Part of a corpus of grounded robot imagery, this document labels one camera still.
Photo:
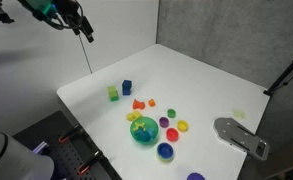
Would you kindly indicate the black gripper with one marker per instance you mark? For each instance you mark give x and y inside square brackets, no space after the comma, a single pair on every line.
[66,8]

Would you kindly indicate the small pink bowl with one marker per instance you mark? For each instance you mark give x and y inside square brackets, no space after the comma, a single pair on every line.
[172,134]

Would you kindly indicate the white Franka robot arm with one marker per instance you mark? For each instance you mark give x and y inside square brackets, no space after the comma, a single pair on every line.
[6,156]

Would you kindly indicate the small green bowl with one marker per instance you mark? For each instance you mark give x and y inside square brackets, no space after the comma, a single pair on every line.
[171,113]

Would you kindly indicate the small purple bowl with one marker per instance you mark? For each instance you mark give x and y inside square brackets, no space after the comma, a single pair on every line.
[164,122]

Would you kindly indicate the large green bowl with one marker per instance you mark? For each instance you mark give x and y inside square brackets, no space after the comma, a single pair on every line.
[154,131]

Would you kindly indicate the small yellow bowl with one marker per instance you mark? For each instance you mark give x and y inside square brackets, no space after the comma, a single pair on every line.
[182,125]

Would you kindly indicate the blue bowl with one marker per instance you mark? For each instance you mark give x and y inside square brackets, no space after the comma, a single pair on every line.
[165,151]

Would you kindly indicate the purple ridged bowl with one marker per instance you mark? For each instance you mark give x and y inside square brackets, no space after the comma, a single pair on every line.
[196,176]

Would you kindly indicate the light green cube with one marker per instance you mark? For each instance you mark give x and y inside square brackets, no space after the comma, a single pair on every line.
[112,91]

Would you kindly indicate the dark blue cube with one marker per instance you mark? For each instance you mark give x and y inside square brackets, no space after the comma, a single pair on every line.
[126,84]

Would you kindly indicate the orange toy figure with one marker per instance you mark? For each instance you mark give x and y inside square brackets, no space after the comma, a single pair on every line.
[138,104]

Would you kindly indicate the yellow toy figure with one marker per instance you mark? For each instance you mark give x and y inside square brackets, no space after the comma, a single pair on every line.
[133,115]

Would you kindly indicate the small orange cup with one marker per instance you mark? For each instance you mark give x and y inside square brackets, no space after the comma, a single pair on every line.
[151,103]

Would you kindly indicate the black orange-tipped clamp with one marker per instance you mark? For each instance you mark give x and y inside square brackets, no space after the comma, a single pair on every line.
[90,162]
[69,134]

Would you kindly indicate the small yellow toy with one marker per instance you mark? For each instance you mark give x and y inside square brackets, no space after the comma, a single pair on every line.
[139,126]

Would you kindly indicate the blue toy piece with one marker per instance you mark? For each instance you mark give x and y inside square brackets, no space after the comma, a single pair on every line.
[143,135]

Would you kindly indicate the black perforated base board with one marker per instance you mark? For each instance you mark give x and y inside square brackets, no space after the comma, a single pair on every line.
[66,156]

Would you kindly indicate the yellow sticky note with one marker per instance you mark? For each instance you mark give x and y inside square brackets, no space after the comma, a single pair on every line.
[238,113]

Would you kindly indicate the grey metal mounting plate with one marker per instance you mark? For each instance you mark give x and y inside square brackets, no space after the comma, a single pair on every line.
[239,136]

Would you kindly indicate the black tripod pole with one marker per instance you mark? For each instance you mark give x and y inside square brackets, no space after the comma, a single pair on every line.
[286,73]

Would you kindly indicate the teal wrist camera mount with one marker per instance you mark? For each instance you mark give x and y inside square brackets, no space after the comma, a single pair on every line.
[48,9]

